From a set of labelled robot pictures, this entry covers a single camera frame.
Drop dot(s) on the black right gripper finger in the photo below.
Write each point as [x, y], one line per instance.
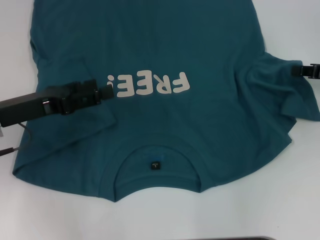
[310, 71]

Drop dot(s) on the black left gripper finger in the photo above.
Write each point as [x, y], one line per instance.
[106, 93]
[86, 86]

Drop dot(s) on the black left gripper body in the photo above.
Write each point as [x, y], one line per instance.
[30, 106]

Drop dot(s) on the blue FREE print t-shirt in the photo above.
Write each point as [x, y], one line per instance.
[175, 125]

